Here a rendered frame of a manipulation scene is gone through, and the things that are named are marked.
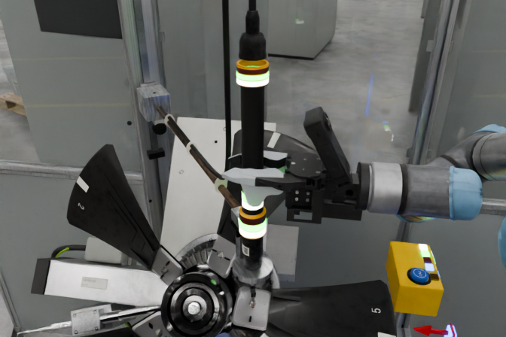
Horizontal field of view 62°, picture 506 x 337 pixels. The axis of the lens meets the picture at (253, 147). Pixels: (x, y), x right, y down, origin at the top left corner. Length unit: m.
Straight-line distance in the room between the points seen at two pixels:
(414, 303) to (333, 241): 0.57
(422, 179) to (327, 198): 0.14
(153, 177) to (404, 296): 0.81
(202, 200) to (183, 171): 0.09
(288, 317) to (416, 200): 0.33
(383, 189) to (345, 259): 1.08
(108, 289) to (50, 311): 1.33
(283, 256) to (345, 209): 0.79
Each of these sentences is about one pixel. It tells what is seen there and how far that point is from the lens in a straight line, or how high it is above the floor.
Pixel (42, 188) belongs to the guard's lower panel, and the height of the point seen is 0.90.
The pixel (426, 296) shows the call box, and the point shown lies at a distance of 1.12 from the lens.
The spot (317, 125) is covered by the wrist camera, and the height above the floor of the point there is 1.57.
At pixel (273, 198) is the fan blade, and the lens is 0.77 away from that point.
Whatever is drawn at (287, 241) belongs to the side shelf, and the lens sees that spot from 1.47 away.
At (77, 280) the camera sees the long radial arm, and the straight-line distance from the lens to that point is 1.05.
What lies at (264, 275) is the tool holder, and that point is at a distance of 0.74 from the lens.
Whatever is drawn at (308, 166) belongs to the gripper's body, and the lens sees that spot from 0.63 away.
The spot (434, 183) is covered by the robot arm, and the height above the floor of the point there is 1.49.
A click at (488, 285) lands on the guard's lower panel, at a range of 1.84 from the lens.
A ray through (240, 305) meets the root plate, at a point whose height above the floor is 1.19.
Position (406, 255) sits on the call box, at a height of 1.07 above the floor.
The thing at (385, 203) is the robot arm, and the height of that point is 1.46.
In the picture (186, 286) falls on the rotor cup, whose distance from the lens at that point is 0.79.
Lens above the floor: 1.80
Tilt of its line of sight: 27 degrees down
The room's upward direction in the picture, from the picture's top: straight up
